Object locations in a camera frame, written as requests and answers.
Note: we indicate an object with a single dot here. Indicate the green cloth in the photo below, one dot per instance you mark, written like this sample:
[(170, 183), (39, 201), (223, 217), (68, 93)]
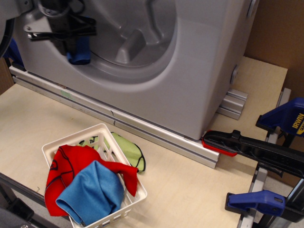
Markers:
[(131, 151)]

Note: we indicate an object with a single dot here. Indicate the white plastic basket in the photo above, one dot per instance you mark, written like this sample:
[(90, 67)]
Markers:
[(111, 152)]

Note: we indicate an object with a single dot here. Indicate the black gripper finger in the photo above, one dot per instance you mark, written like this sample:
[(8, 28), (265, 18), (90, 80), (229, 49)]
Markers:
[(71, 45), (61, 46)]

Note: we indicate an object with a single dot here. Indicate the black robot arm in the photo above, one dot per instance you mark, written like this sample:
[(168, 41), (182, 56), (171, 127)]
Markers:
[(54, 4)]

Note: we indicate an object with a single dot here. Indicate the black red bar clamp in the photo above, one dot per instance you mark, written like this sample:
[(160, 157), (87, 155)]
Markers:
[(270, 155)]

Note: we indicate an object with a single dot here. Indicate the blue clamp lower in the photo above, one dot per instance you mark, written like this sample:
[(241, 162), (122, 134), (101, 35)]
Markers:
[(265, 201)]

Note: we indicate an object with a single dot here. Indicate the black metal table frame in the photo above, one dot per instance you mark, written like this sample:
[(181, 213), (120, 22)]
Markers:
[(21, 207)]

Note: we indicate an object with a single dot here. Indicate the dark blue cloth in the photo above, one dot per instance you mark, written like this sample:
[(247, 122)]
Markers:
[(81, 30)]

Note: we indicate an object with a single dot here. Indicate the washing machine door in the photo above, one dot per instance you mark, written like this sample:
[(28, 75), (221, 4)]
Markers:
[(6, 28)]

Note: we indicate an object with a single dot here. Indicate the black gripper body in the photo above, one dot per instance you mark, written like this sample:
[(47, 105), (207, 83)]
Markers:
[(60, 25)]

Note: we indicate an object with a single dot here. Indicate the grey toy washing machine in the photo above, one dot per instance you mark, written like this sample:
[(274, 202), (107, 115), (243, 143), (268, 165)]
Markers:
[(168, 63)]

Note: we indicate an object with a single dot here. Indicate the blue Irwin clamp upper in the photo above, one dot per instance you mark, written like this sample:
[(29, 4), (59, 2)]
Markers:
[(289, 117)]

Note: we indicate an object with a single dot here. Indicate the red printed cloth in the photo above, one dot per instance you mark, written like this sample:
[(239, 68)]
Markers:
[(69, 161)]

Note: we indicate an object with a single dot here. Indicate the light blue cloth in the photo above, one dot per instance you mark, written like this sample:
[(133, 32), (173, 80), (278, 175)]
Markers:
[(94, 193)]

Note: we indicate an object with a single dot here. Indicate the brown cardboard panel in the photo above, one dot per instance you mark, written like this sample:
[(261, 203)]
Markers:
[(277, 37)]

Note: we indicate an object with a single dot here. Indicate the short aluminium rail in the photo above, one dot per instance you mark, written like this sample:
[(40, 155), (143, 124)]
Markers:
[(233, 104)]

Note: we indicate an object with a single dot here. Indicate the long aluminium rail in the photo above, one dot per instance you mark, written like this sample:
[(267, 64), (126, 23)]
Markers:
[(189, 148)]

